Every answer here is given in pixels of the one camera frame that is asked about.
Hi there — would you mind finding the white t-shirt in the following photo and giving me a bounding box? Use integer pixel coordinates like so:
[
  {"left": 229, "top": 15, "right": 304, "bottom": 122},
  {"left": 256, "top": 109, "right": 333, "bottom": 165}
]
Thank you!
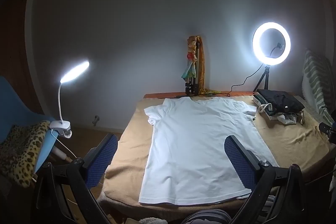
[{"left": 138, "top": 97, "right": 277, "bottom": 206}]

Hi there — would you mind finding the tan blanket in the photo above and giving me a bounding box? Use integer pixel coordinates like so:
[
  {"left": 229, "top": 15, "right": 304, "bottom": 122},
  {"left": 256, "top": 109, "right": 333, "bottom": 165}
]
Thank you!
[{"left": 97, "top": 98, "right": 335, "bottom": 221}]

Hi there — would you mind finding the green striped pillow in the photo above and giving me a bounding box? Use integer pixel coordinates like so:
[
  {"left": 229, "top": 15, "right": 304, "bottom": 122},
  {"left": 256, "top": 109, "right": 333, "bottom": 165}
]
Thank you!
[{"left": 302, "top": 49, "right": 335, "bottom": 126}]

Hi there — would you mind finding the white clip desk lamp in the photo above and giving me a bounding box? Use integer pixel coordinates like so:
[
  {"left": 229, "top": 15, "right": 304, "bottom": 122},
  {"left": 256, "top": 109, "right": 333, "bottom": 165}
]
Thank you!
[{"left": 50, "top": 60, "right": 90, "bottom": 139}]

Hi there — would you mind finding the black folded garment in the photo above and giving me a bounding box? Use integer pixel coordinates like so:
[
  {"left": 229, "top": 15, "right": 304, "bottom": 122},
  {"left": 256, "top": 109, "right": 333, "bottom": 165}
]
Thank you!
[{"left": 254, "top": 89, "right": 305, "bottom": 115}]

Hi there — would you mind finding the leopard print cloth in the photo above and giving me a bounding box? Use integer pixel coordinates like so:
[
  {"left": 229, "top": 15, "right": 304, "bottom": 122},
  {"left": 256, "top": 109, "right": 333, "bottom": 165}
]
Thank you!
[{"left": 1, "top": 121, "right": 50, "bottom": 188}]

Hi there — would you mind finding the black mini tripod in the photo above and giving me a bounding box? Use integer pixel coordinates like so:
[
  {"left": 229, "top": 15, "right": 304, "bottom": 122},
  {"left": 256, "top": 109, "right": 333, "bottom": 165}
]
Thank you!
[{"left": 253, "top": 65, "right": 270, "bottom": 92}]

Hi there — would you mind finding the orange floral bed sheet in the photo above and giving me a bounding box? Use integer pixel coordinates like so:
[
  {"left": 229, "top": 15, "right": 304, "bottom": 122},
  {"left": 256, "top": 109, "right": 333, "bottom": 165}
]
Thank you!
[{"left": 144, "top": 91, "right": 254, "bottom": 99}]

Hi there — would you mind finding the blue chair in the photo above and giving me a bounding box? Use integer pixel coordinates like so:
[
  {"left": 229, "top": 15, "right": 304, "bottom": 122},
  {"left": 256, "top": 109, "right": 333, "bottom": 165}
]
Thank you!
[{"left": 0, "top": 76, "right": 58, "bottom": 172}]

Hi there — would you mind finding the folded tripod with scarf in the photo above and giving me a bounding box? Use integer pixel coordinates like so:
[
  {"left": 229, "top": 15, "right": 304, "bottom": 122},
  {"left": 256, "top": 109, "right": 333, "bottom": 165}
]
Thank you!
[{"left": 181, "top": 35, "right": 209, "bottom": 96}]

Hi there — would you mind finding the black ring light cable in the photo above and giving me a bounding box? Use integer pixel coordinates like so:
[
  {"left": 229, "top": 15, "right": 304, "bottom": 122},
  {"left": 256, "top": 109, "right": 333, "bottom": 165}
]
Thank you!
[{"left": 226, "top": 43, "right": 285, "bottom": 98}]

